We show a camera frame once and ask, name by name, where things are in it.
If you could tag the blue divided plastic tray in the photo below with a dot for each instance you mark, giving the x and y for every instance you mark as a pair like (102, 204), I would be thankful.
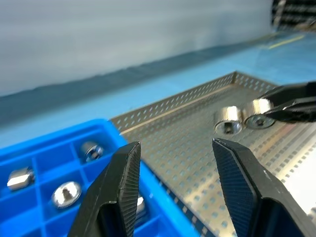
(56, 170)

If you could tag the blue table cover sheet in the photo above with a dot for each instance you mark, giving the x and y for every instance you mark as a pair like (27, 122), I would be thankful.
(271, 64)

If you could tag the dark shelf rack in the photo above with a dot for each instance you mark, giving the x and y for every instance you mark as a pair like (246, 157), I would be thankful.
(296, 12)

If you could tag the metal nut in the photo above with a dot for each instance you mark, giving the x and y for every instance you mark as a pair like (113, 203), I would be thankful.
(140, 206)

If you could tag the perforated steel tray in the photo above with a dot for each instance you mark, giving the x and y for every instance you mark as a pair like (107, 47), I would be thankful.
(185, 148)

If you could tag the silver nut left compartment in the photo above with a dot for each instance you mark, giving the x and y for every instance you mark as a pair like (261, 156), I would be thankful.
(19, 178)

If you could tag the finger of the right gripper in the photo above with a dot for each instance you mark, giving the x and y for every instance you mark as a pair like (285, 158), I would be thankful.
(291, 92)
(296, 112)

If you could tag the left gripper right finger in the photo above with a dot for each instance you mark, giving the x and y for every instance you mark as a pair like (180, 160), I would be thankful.
(247, 192)

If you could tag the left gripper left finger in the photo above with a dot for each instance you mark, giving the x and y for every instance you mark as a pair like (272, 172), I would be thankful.
(111, 197)

